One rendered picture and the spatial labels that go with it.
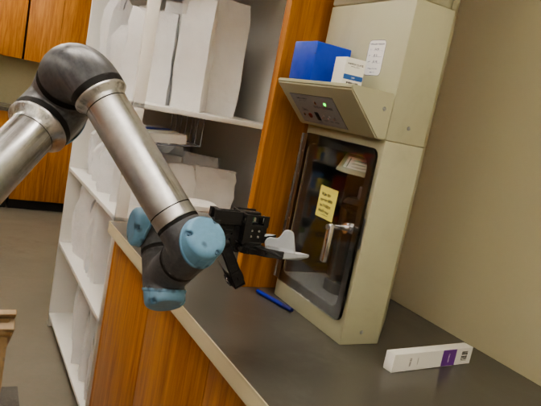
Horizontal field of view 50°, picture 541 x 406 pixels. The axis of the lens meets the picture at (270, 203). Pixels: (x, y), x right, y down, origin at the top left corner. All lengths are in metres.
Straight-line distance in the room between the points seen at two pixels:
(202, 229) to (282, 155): 0.67
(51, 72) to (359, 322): 0.83
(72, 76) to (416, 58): 0.70
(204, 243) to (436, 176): 0.98
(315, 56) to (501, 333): 0.82
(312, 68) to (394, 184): 0.33
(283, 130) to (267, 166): 0.11
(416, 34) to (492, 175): 0.50
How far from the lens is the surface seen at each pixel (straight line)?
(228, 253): 1.16
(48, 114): 1.11
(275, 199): 1.58
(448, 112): 1.76
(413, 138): 1.32
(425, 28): 1.31
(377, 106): 1.24
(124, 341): 1.95
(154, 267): 1.02
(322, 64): 1.37
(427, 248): 1.75
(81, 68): 1.04
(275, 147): 1.55
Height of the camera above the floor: 1.43
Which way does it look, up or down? 9 degrees down
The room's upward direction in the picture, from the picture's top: 11 degrees clockwise
